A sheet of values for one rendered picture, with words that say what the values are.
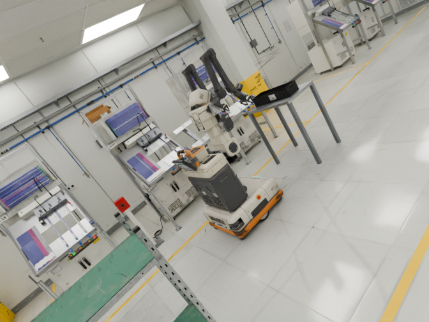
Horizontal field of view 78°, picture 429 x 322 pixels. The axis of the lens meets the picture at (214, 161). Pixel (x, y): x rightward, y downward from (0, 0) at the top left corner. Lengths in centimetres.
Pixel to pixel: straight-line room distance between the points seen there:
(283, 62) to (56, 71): 542
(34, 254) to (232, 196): 220
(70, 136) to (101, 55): 161
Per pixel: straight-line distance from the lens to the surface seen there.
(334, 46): 678
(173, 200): 388
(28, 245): 361
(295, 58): 835
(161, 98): 573
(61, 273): 378
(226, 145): 264
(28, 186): 375
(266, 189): 268
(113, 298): 124
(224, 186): 244
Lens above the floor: 146
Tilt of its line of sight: 16 degrees down
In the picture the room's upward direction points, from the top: 33 degrees counter-clockwise
